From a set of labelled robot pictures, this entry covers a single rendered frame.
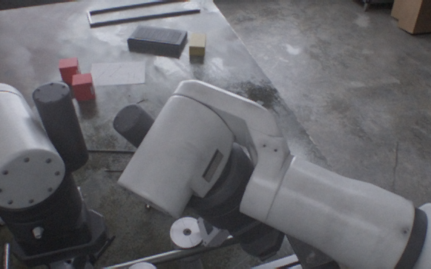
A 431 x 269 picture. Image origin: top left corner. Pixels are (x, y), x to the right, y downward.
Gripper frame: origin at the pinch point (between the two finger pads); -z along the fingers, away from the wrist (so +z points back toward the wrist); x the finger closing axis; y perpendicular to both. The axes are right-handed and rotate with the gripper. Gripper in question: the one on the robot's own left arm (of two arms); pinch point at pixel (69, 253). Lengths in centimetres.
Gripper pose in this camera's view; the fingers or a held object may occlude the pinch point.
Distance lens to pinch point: 54.7
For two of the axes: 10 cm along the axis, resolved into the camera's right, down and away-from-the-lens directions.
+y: -3.1, -6.8, 6.7
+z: 0.5, -7.1, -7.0
